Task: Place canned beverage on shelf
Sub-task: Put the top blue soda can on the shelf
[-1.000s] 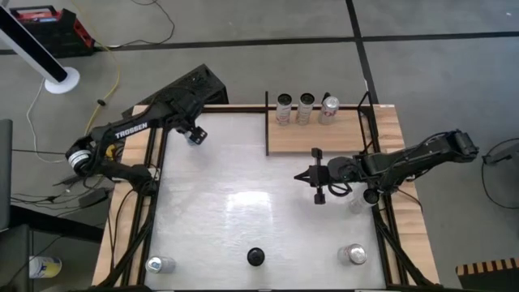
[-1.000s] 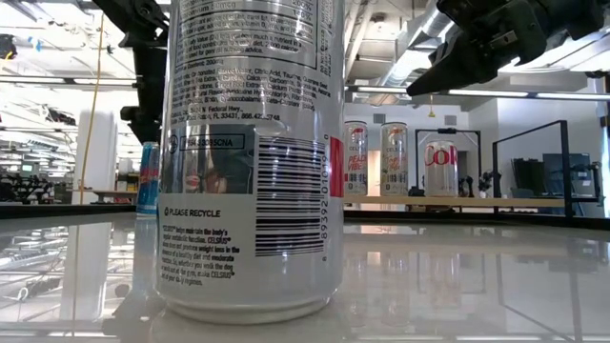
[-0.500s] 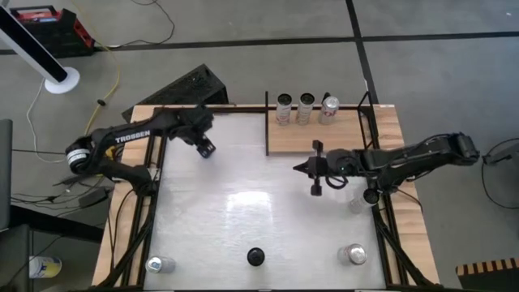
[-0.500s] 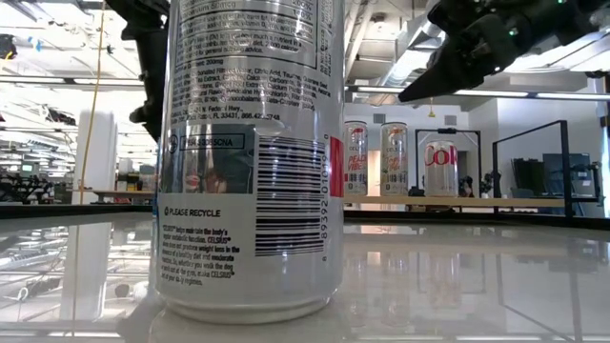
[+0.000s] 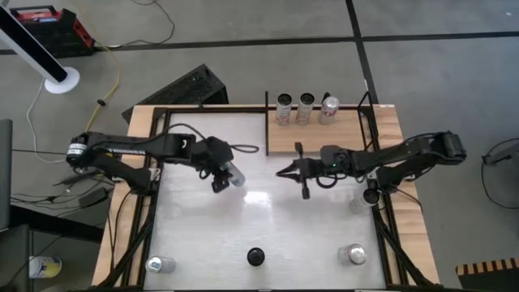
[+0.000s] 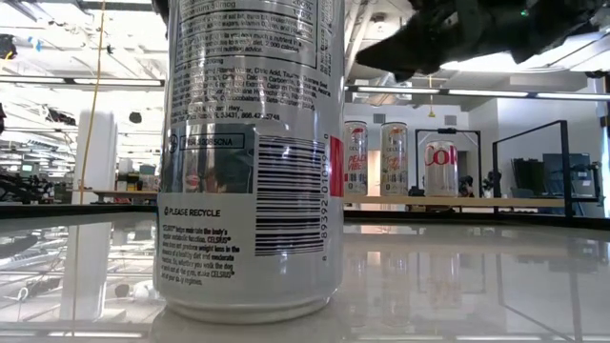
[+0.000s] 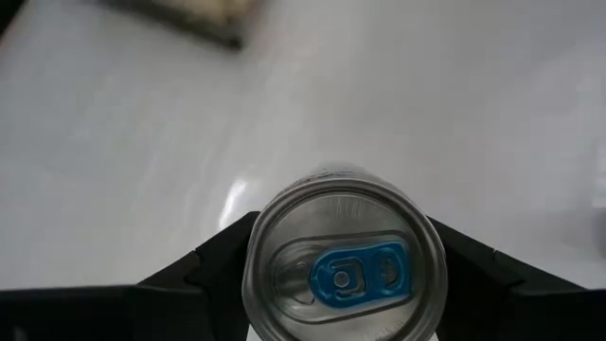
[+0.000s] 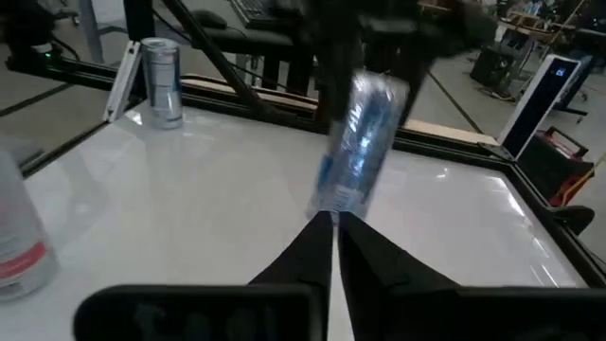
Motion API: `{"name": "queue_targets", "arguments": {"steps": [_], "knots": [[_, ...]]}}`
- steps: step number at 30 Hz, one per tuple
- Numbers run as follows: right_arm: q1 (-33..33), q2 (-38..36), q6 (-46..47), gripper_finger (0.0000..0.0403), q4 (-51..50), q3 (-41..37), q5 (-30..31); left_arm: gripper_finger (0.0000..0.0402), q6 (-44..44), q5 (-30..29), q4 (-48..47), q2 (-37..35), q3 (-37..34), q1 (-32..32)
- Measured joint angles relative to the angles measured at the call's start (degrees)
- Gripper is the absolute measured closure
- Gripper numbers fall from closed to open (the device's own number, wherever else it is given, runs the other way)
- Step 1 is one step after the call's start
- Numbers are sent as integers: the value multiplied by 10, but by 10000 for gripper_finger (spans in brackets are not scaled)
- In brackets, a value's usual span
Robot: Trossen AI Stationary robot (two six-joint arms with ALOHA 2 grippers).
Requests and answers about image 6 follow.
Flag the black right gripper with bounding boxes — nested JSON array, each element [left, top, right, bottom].
[[355, 0, 516, 82]]

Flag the Celsius Tropical Vibe can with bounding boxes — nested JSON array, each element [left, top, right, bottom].
[[379, 121, 409, 197]]

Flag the Celsius Peach Vibe can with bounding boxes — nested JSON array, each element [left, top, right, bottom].
[[152, 0, 347, 326], [343, 120, 369, 197]]

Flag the silver Diet Coke can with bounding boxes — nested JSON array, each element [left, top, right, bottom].
[[423, 139, 459, 198]]

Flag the wooden shelf board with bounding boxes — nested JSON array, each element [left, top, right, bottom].
[[342, 193, 568, 210]]

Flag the dark monitor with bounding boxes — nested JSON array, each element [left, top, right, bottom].
[[541, 151, 593, 197]]

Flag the wooden background table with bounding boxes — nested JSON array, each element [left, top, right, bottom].
[[71, 188, 159, 205]]

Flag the white square column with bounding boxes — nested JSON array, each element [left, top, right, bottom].
[[73, 109, 119, 206]]

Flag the yellow hanging cable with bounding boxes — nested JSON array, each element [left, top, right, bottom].
[[77, 0, 107, 206]]

